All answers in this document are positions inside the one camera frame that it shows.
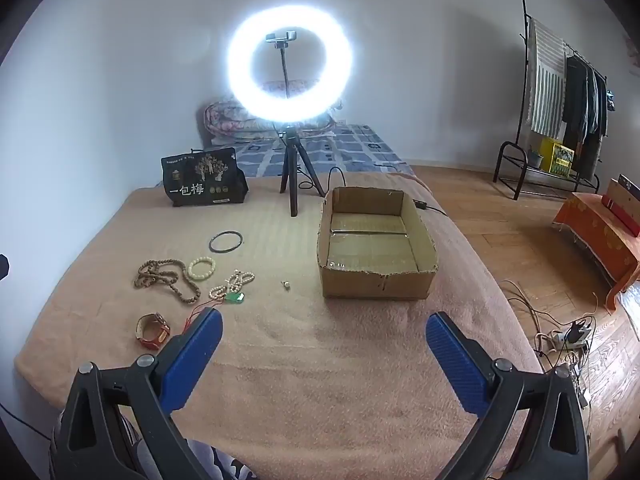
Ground brown bead necklace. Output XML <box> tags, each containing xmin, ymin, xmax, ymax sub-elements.
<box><xmin>132</xmin><ymin>258</ymin><xmax>201</xmax><ymax>305</ymax></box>

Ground black clothes rack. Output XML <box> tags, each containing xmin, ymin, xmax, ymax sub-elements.
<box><xmin>492</xmin><ymin>0</ymin><xmax>608</xmax><ymax>201</ymax></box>

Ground person's patterned pants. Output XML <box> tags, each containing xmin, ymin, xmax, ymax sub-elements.
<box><xmin>115</xmin><ymin>410</ymin><xmax>261</xmax><ymax>480</ymax></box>

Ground folded floral quilt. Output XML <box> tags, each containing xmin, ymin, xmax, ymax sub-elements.
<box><xmin>202</xmin><ymin>80</ymin><xmax>343</xmax><ymax>146</ymax></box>

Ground black power cable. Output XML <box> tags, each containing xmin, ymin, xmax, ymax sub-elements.
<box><xmin>327</xmin><ymin>166</ymin><xmax>448</xmax><ymax>216</ymax></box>

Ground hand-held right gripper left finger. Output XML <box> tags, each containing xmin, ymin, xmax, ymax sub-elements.
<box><xmin>50</xmin><ymin>306</ymin><xmax>226</xmax><ymax>480</ymax></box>

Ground yellow box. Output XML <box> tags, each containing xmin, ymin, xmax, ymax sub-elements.
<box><xmin>537</xmin><ymin>137</ymin><xmax>576</xmax><ymax>177</ymax></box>

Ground red and gold bracelet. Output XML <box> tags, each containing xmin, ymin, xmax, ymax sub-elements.
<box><xmin>136</xmin><ymin>312</ymin><xmax>172</xmax><ymax>350</ymax></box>

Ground black tripod stand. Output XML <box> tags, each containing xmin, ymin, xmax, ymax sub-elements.
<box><xmin>274</xmin><ymin>42</ymin><xmax>326</xmax><ymax>218</ymax></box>

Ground white power strip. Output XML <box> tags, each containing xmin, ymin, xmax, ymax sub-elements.
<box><xmin>547</xmin><ymin>320</ymin><xmax>592</xmax><ymax>350</ymax></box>

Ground striped hanging cloth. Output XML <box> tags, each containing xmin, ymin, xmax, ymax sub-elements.
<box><xmin>527</xmin><ymin>17</ymin><xmax>568</xmax><ymax>138</ymax></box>

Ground power strip with cables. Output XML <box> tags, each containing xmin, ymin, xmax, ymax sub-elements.
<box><xmin>500</xmin><ymin>280</ymin><xmax>603</xmax><ymax>411</ymax></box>

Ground white ring light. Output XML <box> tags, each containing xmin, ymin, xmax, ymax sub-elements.
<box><xmin>227</xmin><ymin>2</ymin><xmax>353</xmax><ymax>123</ymax></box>

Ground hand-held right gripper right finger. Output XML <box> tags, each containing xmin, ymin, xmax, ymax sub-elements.
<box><xmin>425</xmin><ymin>311</ymin><xmax>592</xmax><ymax>480</ymax></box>

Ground red flat box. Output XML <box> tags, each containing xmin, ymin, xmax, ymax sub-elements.
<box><xmin>602</xmin><ymin>175</ymin><xmax>640</xmax><ymax>238</ymax></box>

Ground white bead necklace green pendant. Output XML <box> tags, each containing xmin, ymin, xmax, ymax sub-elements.
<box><xmin>182</xmin><ymin>270</ymin><xmax>256</xmax><ymax>333</ymax></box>

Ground pale green bead bracelet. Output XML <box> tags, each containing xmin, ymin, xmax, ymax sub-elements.
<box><xmin>187</xmin><ymin>257</ymin><xmax>217</xmax><ymax>281</ymax></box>

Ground cardboard box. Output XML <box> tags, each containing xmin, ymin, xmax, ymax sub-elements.
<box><xmin>317</xmin><ymin>186</ymin><xmax>440</xmax><ymax>301</ymax></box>

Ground blue patterned bed sheet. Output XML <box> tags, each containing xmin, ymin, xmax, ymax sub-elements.
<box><xmin>232</xmin><ymin>122</ymin><xmax>416</xmax><ymax>178</ymax></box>

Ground orange cloth covered bench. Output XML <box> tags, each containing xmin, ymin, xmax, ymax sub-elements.
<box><xmin>552</xmin><ymin>192</ymin><xmax>640</xmax><ymax>313</ymax></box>

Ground dark thin bangle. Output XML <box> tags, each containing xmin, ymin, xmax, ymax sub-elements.
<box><xmin>209</xmin><ymin>230</ymin><xmax>245</xmax><ymax>253</ymax></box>

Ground black printed bag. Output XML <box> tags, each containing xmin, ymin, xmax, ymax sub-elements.
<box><xmin>161</xmin><ymin>147</ymin><xmax>249</xmax><ymax>208</ymax></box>

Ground dark hanging clothes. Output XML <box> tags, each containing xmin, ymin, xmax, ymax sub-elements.
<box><xmin>562</xmin><ymin>55</ymin><xmax>610</xmax><ymax>181</ymax></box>

